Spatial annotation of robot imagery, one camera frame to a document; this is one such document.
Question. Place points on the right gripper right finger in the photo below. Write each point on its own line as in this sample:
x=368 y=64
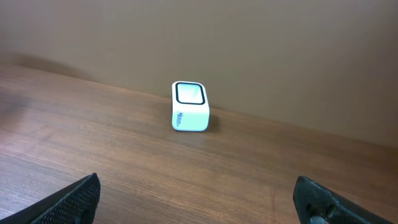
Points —
x=315 y=203

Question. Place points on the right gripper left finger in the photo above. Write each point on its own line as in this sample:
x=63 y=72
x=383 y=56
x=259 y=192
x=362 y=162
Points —
x=74 y=204

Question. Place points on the white barcode scanner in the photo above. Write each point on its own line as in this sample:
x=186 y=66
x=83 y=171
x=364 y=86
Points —
x=190 y=107

